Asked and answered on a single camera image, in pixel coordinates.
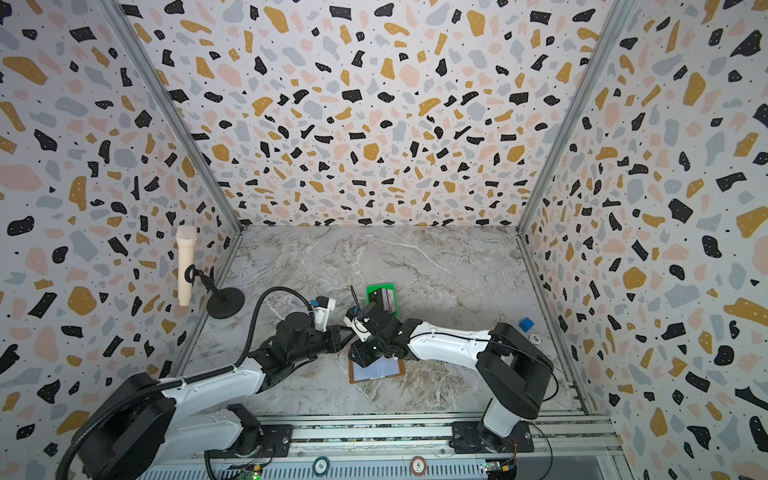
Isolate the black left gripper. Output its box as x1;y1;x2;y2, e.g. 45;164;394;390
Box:
292;325;362;368

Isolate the brown leather card holder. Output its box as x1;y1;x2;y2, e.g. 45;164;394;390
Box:
349;357;405;384

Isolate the green plastic card tray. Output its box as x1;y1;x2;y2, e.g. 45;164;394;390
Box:
365;281;397;307

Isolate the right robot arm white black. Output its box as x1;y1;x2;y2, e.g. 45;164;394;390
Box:
344;303;554;453

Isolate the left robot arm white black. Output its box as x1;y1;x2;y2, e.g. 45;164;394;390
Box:
55;312;354;479

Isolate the stack of cards in tray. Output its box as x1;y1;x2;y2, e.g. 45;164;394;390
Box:
371;287;399;318

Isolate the black microphone stand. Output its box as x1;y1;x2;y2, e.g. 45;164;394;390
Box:
186;265;245;319

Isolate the blue cube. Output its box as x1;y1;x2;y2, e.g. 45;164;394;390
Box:
519;317;534;333

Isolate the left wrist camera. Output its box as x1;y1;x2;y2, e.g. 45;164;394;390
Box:
310;296;336;332

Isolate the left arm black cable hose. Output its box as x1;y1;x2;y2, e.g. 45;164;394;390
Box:
55;286;316;480

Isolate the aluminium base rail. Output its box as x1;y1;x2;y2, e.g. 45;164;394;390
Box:
143;411;633;479

